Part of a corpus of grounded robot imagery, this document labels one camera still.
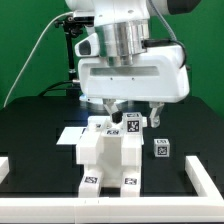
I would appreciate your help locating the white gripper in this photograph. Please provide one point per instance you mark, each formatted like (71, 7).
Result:
(155, 76)

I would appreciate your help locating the white chair seat plate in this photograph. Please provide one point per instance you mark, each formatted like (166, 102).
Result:
(109, 159)

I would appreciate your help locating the white chair back frame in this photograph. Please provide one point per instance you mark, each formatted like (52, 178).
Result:
(87, 150)

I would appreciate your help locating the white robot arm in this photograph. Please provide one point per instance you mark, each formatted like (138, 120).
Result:
(119, 60)

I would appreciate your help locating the white marker base plate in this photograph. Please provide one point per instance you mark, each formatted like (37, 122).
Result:
(70, 135)

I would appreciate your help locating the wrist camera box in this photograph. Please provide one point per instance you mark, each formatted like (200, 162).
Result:
(88, 47)

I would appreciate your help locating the black camera stand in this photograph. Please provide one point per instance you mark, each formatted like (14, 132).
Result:
(73, 28)

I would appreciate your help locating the white U-shaped obstacle frame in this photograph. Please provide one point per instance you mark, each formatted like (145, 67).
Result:
(206, 206)

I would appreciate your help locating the grey camera on stand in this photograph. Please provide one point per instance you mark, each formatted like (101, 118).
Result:
(83, 15)

